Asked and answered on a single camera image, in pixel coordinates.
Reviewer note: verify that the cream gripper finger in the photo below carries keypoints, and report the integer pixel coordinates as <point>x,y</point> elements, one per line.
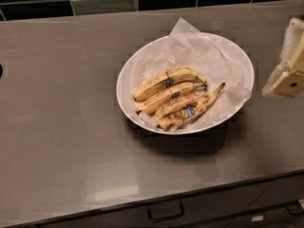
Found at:
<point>292,53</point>
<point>283,84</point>

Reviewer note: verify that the spotted yellow banana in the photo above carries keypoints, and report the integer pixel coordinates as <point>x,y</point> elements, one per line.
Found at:
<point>176,104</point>
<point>155,101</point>
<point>170,77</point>

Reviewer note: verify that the bottom banana with blue sticker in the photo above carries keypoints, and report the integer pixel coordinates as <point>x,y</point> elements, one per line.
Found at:
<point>190,112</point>

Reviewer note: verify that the white bowl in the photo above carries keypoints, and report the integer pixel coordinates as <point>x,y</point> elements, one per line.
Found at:
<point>125,92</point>

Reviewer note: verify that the white paper liner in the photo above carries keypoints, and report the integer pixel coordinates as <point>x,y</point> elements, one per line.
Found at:
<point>219,60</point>

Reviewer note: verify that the black drawer handle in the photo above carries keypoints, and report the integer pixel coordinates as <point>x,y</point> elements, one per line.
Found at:
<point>165,211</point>

